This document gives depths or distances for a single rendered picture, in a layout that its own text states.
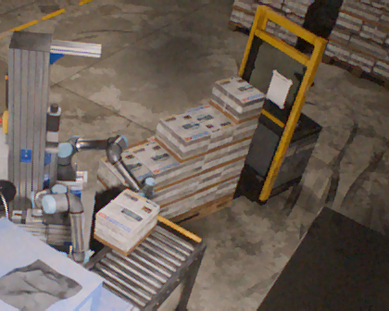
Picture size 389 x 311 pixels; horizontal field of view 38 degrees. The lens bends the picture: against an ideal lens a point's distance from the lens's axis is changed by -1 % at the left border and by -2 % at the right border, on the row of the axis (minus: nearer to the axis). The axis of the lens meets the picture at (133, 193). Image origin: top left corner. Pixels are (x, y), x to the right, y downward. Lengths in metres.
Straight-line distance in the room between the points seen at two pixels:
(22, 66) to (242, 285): 2.71
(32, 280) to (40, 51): 1.59
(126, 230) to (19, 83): 1.17
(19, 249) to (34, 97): 1.39
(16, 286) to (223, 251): 3.13
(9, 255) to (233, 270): 2.94
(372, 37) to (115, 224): 6.08
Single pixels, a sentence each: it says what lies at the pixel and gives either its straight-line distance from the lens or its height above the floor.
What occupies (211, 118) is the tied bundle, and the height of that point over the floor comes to 1.06.
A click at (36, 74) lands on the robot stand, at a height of 1.86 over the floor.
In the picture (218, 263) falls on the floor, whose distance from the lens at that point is 5.14.
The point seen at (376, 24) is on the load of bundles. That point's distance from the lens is 8.93.
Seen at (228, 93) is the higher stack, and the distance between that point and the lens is 4.97.
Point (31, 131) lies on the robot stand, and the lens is 3.83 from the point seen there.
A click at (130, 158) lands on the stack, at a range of 4.67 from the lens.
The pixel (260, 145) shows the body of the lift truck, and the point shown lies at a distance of 5.81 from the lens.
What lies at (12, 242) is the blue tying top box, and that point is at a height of 1.75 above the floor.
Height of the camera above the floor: 3.63
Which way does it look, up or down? 40 degrees down
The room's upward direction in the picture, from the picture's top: 10 degrees clockwise
